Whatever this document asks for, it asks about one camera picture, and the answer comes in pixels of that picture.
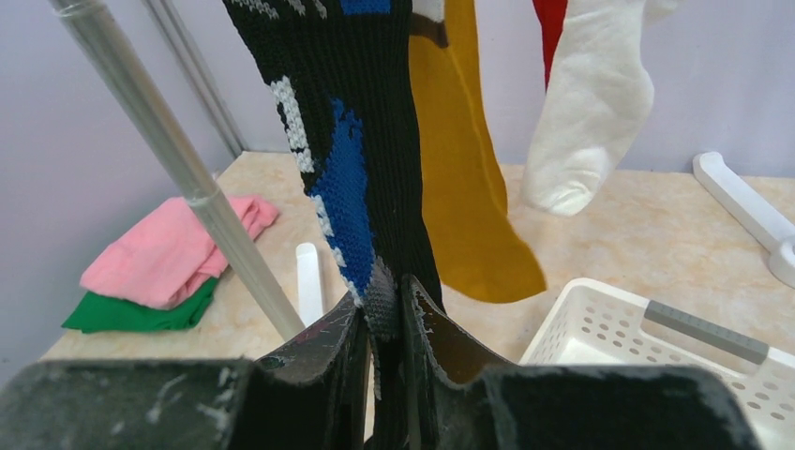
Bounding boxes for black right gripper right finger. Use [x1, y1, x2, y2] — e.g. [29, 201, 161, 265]
[400, 276, 760, 449]

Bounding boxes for black sock with blue pattern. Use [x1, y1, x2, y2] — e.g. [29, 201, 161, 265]
[225, 1, 442, 449]

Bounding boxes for white sock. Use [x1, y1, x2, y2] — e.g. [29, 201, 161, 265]
[521, 0, 680, 217]

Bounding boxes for mustard yellow striped sock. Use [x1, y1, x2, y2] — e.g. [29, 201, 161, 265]
[409, 0, 547, 304]

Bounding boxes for white perforated plastic basket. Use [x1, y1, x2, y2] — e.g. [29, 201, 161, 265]
[519, 277, 794, 449]

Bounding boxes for white clothes rack stand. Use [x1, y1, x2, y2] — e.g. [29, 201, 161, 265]
[52, 1, 794, 340]

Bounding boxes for pink folded cloth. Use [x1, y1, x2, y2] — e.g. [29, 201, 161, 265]
[79, 194, 280, 311]

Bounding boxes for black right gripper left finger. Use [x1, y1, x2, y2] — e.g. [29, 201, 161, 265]
[1, 297, 368, 449]

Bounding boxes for green folded cloth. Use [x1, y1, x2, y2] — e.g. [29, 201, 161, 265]
[62, 278, 218, 334]

